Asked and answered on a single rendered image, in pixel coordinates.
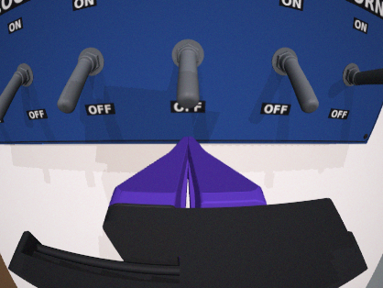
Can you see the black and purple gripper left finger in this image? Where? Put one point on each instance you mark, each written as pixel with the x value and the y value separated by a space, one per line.
pixel 163 182

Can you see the dark blue switch console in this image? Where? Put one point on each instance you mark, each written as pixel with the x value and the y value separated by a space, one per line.
pixel 138 53

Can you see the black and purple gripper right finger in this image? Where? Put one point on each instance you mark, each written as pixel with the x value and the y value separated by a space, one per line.
pixel 214 184

